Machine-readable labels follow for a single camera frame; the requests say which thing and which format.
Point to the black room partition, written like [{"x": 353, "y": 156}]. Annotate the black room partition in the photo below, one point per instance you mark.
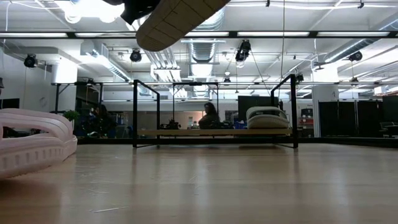
[{"x": 348, "y": 118}]

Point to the black background workstation frame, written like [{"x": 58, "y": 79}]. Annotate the black background workstation frame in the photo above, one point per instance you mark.
[{"x": 196, "y": 83}]

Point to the black standing board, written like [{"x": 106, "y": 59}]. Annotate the black standing board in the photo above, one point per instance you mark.
[{"x": 248, "y": 105}]

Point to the green background plant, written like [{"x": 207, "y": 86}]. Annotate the green background plant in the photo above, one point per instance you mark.
[{"x": 71, "y": 115}]

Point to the pink rubber slide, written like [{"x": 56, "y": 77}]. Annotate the pink rubber slide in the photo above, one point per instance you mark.
[{"x": 37, "y": 152}]

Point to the black metal wood-board shelf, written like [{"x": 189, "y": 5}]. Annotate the black metal wood-board shelf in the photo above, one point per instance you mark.
[{"x": 217, "y": 132}]

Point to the person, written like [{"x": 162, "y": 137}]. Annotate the person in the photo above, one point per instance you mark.
[
  {"x": 210, "y": 119},
  {"x": 102, "y": 123}
]

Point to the silver ventilation duct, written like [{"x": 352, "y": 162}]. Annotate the silver ventilation duct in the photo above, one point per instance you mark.
[{"x": 202, "y": 51}]

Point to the round black ceiling fixture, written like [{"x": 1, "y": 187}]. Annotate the round black ceiling fixture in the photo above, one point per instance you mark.
[
  {"x": 30, "y": 61},
  {"x": 355, "y": 56},
  {"x": 136, "y": 56},
  {"x": 243, "y": 51}
]

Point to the black metal rig frame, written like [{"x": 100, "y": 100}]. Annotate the black metal rig frame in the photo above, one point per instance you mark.
[{"x": 109, "y": 141}]

